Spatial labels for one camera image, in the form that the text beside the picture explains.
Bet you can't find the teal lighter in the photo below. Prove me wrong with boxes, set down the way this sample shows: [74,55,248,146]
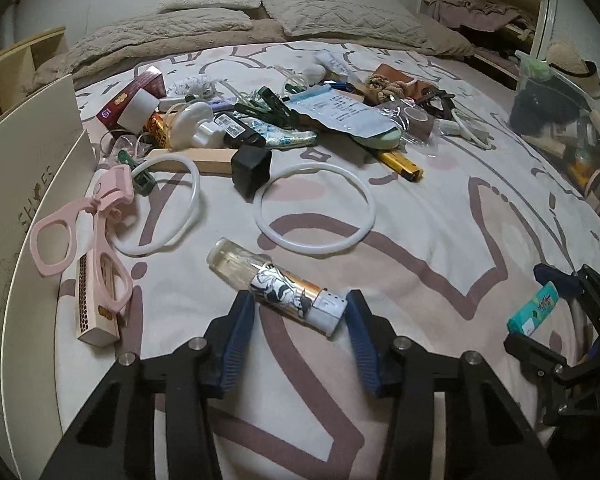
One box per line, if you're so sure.
[506,282,559,337]

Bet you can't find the clear glass lighter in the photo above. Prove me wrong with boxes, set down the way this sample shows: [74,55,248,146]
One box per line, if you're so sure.
[207,238,347,337]

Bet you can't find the beige harmonica box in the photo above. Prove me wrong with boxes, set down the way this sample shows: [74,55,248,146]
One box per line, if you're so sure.
[76,250,120,348]

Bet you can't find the clear storage bin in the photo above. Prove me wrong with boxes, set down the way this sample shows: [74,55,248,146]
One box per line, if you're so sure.
[509,42,600,214]

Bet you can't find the yellow utility knife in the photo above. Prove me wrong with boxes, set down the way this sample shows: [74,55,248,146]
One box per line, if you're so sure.
[375,151,424,182]

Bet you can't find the pink plastic scissors tool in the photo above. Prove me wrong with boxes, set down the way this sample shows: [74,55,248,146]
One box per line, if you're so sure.
[29,164,134,315]

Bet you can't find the dark brown hair claw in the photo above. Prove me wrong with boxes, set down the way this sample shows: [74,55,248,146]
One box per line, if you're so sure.
[416,87,455,120]

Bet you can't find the brown tape in bag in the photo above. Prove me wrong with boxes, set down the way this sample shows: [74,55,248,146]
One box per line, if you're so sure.
[398,105,434,143]

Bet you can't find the green round compact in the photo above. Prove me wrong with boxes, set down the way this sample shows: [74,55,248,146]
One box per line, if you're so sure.
[352,128,402,151]

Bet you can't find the brown leather pouch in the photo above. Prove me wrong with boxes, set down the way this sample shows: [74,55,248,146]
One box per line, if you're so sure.
[370,64,435,101]

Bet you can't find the white shoe box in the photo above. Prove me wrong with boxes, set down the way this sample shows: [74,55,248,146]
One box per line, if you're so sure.
[0,76,83,474]

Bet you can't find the black charger block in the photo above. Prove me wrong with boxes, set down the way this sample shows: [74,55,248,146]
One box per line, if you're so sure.
[230,145,272,202]

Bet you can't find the white tape roll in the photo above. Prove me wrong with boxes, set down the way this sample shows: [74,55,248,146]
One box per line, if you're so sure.
[117,89,159,134]

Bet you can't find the white tube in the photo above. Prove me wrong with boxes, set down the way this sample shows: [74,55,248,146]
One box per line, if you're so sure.
[314,50,361,82]

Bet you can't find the blue patterned packet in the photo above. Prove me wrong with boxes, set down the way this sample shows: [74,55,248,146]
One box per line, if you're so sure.
[242,117,317,150]

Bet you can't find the black battery pack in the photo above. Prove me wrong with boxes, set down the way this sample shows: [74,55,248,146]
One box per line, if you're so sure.
[214,113,266,150]

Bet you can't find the green clothespin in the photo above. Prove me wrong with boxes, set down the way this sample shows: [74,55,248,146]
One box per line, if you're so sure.
[234,87,301,129]

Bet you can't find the red box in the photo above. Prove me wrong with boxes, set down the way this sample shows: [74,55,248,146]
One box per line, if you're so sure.
[96,66,166,130]

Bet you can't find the wooden shelf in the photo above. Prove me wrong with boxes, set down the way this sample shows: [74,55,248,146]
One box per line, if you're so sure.
[0,26,67,117]

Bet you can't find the beige blanket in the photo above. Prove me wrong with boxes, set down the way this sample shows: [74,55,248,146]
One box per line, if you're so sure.
[26,8,475,94]

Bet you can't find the white cable bundle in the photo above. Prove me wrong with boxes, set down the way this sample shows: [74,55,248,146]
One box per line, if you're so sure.
[438,108,494,151]

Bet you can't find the small white ring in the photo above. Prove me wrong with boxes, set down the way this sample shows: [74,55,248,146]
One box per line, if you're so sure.
[108,153,202,257]

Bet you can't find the large white ring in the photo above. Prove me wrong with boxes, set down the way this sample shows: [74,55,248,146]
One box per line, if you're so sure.
[251,161,377,257]

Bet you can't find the knotted rope ball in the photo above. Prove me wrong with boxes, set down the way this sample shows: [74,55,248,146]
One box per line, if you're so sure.
[365,75,408,104]

